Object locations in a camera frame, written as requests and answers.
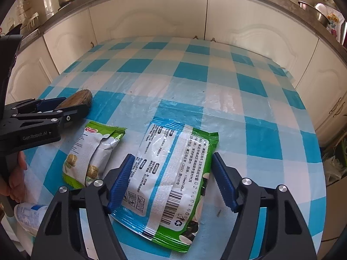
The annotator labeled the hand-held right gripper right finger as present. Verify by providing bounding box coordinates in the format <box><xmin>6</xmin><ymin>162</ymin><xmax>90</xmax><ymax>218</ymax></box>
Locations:
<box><xmin>211</xmin><ymin>152</ymin><xmax>318</xmax><ymax>260</ymax></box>

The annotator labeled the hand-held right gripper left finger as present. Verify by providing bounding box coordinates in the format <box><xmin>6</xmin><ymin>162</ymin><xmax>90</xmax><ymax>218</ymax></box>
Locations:
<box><xmin>31</xmin><ymin>154</ymin><xmax>136</xmax><ymax>260</ymax></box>

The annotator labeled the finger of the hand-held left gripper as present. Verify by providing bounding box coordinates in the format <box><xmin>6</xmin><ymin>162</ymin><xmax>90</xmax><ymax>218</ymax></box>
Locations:
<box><xmin>4</xmin><ymin>97</ymin><xmax>68</xmax><ymax>114</ymax></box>
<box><xmin>11</xmin><ymin>103</ymin><xmax>90</xmax><ymax>130</ymax></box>

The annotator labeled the brown coconut shell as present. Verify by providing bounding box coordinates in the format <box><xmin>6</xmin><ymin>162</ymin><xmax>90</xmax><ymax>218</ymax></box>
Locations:
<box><xmin>57</xmin><ymin>90</ymin><xmax>93</xmax><ymax>109</ymax></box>

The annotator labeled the large green white packet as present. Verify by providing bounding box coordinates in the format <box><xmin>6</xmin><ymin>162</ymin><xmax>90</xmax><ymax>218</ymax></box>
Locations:
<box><xmin>112</xmin><ymin>117</ymin><xmax>219</xmax><ymax>254</ymax></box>

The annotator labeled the person's left hand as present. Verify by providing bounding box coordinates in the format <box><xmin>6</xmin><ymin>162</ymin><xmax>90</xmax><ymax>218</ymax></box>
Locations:
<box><xmin>0</xmin><ymin>151</ymin><xmax>28</xmax><ymax>203</ymax></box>

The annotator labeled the small green snack packet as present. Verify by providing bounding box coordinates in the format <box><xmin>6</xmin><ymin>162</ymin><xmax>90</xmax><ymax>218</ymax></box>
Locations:
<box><xmin>62</xmin><ymin>121</ymin><xmax>127</xmax><ymax>190</ymax></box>

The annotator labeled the white plastic bottle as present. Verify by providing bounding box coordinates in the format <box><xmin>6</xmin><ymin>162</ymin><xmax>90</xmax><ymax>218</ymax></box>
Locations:
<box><xmin>13</xmin><ymin>203</ymin><xmax>51</xmax><ymax>236</ymax></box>

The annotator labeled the white plastic bag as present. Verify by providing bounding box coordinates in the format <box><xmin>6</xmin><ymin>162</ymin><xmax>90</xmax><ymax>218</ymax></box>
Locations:
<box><xmin>322</xmin><ymin>146</ymin><xmax>346</xmax><ymax>185</ymax></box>

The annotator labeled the blue white checked tablecloth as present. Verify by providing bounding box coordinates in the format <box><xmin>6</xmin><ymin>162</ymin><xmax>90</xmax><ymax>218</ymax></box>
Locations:
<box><xmin>0</xmin><ymin>36</ymin><xmax>327</xmax><ymax>260</ymax></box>

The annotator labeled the white kitchen cabinet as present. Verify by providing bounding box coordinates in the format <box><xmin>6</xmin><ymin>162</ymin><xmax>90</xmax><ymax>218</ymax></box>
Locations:
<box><xmin>0</xmin><ymin>0</ymin><xmax>347</xmax><ymax>147</ymax></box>

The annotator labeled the steel basin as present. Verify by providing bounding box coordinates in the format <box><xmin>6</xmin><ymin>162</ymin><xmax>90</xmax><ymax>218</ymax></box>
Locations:
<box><xmin>298</xmin><ymin>1</ymin><xmax>330</xmax><ymax>29</ymax></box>

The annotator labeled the floral cloth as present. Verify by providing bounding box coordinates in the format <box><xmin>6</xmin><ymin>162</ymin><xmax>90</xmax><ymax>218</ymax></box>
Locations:
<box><xmin>325</xmin><ymin>7</ymin><xmax>346</xmax><ymax>37</ymax></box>

